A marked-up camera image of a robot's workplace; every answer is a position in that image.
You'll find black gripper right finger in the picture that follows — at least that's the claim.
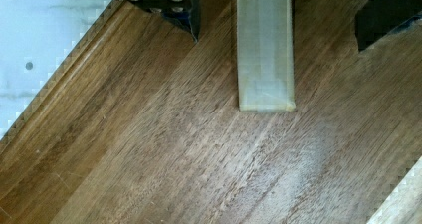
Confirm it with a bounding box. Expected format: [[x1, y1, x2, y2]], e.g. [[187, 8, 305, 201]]
[[354, 0, 422, 51]]

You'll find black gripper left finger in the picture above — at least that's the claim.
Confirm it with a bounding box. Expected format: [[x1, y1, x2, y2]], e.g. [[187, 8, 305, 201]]
[[127, 0, 201, 43]]

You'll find dark wooden cutting board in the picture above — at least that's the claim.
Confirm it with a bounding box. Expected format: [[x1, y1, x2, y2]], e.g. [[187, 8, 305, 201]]
[[1, 0, 421, 224]]

